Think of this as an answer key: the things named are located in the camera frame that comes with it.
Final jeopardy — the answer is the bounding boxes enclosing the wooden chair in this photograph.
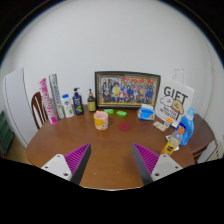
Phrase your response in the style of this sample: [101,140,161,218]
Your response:
[30,91,49,131]

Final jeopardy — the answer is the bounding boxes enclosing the puzzle cube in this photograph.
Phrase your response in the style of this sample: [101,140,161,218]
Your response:
[163,117,174,129]

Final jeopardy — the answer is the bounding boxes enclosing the tall green and white box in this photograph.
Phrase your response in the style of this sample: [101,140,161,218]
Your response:
[48,73,66,120]

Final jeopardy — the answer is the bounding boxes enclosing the tall pink box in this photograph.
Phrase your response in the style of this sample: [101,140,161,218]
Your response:
[37,77,59,126]

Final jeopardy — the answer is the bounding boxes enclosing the blue tissue pack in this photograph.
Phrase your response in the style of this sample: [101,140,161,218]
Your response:
[136,103,156,121]

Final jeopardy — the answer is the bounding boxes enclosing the white radiator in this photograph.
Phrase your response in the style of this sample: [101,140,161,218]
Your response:
[207,141,224,163]

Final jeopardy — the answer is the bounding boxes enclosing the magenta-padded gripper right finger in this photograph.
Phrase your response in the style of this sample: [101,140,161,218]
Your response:
[131,142,184,186]

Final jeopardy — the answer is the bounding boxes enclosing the small snack packet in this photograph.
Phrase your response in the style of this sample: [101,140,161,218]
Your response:
[152,120,168,132]

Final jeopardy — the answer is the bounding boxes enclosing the white shampoo bottle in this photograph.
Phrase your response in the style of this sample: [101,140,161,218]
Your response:
[60,93,75,119]

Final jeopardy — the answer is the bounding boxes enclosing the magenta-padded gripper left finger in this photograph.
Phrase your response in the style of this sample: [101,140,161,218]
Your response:
[40,143,92,186]

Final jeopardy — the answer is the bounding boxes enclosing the brown pump bottle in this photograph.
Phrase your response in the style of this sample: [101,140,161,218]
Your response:
[86,88,97,113]

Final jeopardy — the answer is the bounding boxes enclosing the blue detergent jug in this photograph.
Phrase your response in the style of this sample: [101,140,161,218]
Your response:
[175,107,196,147]

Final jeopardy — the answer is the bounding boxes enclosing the white paper gift bag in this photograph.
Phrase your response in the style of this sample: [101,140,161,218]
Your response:
[155,68,195,128]

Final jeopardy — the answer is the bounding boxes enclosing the dark blue pump bottle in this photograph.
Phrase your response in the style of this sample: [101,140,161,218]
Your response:
[71,87,85,116]

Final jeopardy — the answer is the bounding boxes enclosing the white board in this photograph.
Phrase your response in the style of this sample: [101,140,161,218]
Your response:
[3,67,38,149]

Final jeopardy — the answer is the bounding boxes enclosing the pink and yellow mug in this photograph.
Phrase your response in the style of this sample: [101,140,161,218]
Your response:
[93,110,110,131]

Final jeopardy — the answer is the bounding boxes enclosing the orange-capped juice bottle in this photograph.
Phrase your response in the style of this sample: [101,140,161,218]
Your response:
[160,125,185,157]

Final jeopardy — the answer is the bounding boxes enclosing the framed group picture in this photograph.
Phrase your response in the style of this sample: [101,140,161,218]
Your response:
[94,70,162,110]

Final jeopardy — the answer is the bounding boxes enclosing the round red coaster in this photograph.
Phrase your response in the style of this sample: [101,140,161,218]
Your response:
[118,121,132,132]

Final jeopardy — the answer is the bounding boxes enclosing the green crate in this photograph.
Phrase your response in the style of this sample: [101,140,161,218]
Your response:
[0,110,15,155]

